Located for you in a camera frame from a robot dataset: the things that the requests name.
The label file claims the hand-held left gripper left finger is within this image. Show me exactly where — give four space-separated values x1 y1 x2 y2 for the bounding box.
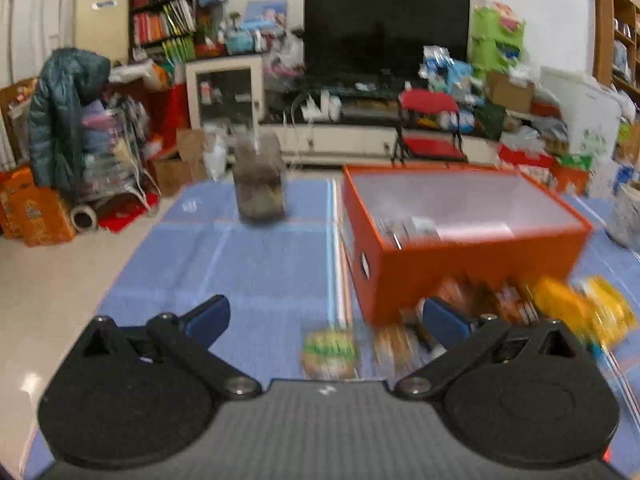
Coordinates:
75 294 263 402

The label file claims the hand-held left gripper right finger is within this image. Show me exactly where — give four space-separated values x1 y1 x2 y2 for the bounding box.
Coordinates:
394 296 582 402

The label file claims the orange cardboard box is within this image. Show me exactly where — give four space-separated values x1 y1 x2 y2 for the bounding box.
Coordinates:
341 164 594 326

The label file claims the brown snack packet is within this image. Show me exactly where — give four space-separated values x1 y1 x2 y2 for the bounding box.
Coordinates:
374 325 421 376

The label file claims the orange red snack packet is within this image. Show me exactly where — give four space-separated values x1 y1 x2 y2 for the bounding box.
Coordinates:
492 280 538 323

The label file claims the yellow snack packet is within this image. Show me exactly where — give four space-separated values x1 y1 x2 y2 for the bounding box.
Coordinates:
580 276 637 348
532 277 591 343

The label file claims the green snack packet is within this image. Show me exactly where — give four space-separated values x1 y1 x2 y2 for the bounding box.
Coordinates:
300 329 360 380

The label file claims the glass jar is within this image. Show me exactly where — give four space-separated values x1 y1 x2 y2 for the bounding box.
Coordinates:
232 132 287 222

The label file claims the open cardboard box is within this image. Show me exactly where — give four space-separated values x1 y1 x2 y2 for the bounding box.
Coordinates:
150 130 208 196

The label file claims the tape roll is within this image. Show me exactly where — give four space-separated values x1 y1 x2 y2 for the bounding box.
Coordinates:
69 204 98 232

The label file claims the orange printed carton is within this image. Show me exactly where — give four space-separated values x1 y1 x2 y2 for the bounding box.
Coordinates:
0 167 76 247

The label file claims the white television stand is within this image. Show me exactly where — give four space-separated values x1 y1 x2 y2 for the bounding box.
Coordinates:
260 77 501 166

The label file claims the white patterned mug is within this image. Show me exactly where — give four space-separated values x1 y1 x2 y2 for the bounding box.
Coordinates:
607 182 640 248

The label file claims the red folding chair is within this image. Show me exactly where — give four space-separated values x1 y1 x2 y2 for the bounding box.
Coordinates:
392 89 469 166

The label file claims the white glass-door cabinet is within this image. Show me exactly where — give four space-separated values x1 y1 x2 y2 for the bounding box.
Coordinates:
185 55 265 133

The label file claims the brown cardboard box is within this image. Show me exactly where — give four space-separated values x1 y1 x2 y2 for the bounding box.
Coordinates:
487 72 535 113

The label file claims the white chest freezer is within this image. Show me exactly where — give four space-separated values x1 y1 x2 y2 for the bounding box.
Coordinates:
540 66 623 161

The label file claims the teal puffer jacket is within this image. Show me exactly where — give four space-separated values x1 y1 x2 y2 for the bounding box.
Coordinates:
27 48 112 191

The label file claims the green plastic drawer unit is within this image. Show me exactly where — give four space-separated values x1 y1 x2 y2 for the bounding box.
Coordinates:
470 5 527 78

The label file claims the black television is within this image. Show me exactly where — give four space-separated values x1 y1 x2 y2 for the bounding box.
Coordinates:
303 0 472 86

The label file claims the dark bookshelf with books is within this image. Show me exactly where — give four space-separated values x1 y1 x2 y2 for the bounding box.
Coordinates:
128 0 201 61

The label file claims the beige standing air conditioner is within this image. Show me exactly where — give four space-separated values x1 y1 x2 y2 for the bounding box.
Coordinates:
75 0 132 66

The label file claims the wooden shelf unit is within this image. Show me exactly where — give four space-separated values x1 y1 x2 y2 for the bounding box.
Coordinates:
593 0 640 106

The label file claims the metal wire rack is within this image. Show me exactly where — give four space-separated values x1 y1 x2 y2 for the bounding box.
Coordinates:
82 95 161 211

